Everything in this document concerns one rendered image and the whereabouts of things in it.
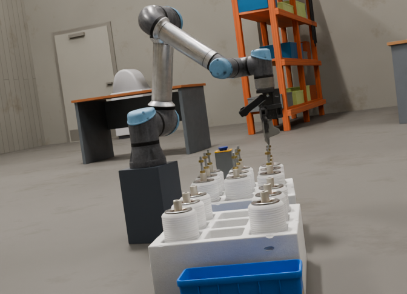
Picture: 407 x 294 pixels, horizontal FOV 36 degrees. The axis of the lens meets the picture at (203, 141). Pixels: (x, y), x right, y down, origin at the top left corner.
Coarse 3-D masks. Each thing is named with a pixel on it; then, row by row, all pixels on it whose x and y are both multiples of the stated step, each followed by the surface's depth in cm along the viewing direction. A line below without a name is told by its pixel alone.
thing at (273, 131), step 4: (268, 124) 238; (272, 124) 238; (272, 128) 238; (276, 128) 238; (264, 132) 239; (268, 132) 238; (272, 132) 238; (276, 132) 238; (268, 136) 238; (268, 140) 239; (268, 144) 240
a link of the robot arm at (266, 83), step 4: (256, 80) 237; (260, 80) 236; (264, 80) 236; (268, 80) 236; (272, 80) 237; (256, 84) 238; (260, 84) 236; (264, 84) 236; (268, 84) 236; (272, 84) 237; (256, 88) 238; (260, 88) 236; (264, 88) 236; (268, 88) 236; (272, 88) 238
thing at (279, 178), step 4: (260, 176) 216; (264, 176) 215; (268, 176) 214; (272, 176) 214; (276, 176) 214; (280, 176) 215; (284, 176) 217; (260, 180) 216; (264, 180) 214; (276, 180) 214; (280, 180) 215; (284, 180) 217; (260, 184) 216; (284, 184) 216
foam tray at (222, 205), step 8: (256, 184) 244; (288, 184) 234; (224, 192) 235; (288, 192) 216; (224, 200) 218; (240, 200) 213; (248, 200) 212; (216, 208) 214; (224, 208) 213; (232, 208) 213; (240, 208) 213
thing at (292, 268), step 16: (192, 272) 159; (208, 272) 158; (224, 272) 157; (240, 272) 156; (256, 272) 156; (272, 272) 155; (288, 272) 144; (192, 288) 149; (208, 288) 148; (224, 288) 147; (240, 288) 147; (256, 288) 146; (272, 288) 145; (288, 288) 145
